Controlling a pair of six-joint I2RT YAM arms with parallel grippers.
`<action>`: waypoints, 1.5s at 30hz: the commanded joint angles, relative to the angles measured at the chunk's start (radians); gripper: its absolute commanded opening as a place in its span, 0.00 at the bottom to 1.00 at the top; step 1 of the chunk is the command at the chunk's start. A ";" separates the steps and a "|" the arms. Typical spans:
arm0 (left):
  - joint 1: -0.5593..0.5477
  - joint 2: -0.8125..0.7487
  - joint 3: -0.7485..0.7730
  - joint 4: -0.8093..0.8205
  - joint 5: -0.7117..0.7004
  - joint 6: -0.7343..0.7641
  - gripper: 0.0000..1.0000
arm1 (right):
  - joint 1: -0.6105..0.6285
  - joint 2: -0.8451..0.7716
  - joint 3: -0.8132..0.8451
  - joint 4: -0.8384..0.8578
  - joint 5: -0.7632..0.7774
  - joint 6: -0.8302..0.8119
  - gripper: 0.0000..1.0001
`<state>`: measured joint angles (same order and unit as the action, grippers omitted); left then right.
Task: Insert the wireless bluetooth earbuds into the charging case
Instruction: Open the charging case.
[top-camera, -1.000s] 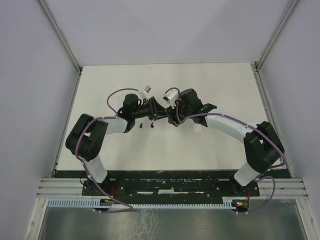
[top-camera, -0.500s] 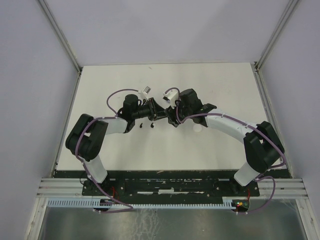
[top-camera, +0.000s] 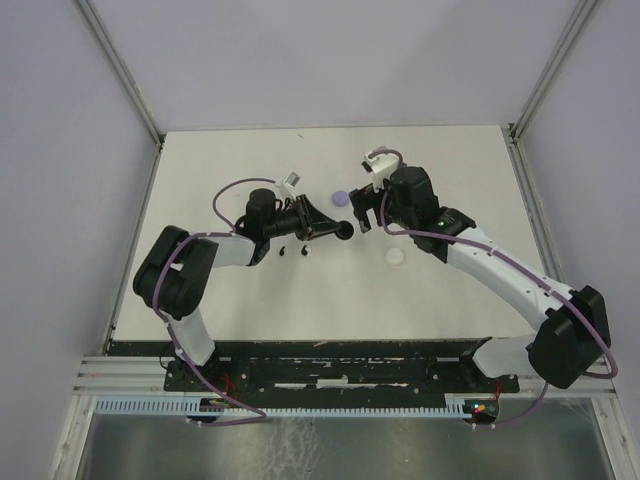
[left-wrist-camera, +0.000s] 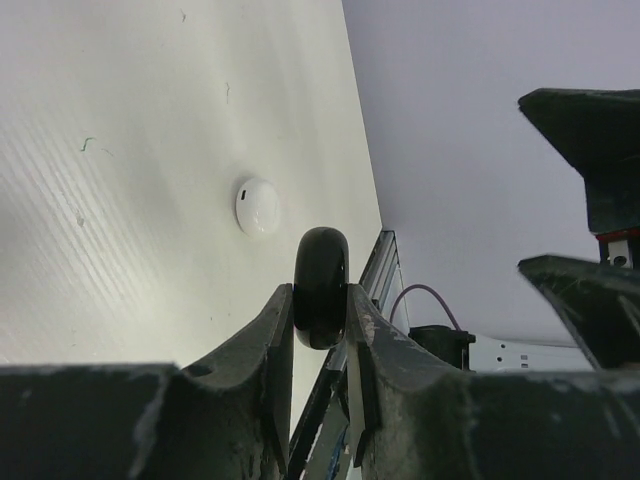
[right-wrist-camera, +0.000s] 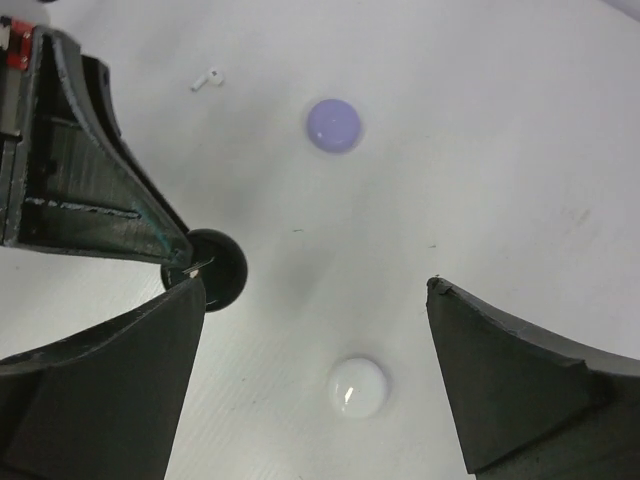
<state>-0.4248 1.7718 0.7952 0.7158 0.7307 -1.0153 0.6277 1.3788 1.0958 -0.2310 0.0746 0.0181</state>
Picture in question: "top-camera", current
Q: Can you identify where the right aluminium frame post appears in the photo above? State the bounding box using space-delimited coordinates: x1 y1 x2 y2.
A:
509 0 601 144

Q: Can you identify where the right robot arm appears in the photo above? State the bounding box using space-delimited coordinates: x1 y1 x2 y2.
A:
350 160 611 391

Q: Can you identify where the right controller board with LEDs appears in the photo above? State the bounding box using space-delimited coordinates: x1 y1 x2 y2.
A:
470 400 500 424

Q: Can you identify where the white round charging case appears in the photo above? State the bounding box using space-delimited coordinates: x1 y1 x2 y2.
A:
385 247 405 266

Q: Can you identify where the white slotted cable duct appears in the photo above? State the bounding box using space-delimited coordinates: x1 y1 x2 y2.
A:
93 395 471 419

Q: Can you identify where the black round charging case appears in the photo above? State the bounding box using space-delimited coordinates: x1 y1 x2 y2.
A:
335 221 354 240

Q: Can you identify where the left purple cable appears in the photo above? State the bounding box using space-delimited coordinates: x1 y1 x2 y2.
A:
152 177 269 429

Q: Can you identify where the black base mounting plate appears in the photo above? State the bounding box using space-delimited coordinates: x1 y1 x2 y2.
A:
163 340 521 401

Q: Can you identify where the purple earbud charging case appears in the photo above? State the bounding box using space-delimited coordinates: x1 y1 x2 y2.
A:
331 190 350 207

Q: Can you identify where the aluminium frame post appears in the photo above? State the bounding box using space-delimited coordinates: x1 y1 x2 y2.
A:
509 0 601 144
74 0 166 151

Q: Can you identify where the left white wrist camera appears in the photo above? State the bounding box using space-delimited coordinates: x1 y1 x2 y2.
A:
276 172 301 197

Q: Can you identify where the aluminium front rail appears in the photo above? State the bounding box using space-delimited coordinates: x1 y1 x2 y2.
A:
74 356 617 398

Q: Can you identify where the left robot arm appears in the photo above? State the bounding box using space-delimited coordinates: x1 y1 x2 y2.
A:
133 189 354 390

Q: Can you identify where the left aluminium frame post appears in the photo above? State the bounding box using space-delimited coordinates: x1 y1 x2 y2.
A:
74 0 166 151

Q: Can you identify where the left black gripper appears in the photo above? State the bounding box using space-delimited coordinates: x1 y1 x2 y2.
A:
265 194 342 242

